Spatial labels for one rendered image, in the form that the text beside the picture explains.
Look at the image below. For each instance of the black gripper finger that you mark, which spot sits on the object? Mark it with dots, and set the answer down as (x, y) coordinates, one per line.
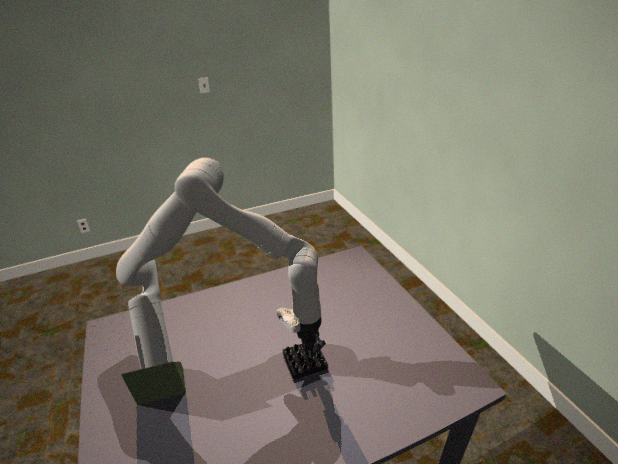
(301, 336)
(317, 345)

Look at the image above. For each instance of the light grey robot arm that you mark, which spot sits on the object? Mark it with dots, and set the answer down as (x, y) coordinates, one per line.
(197, 187)

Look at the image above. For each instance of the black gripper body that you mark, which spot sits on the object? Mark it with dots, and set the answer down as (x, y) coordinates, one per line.
(313, 328)

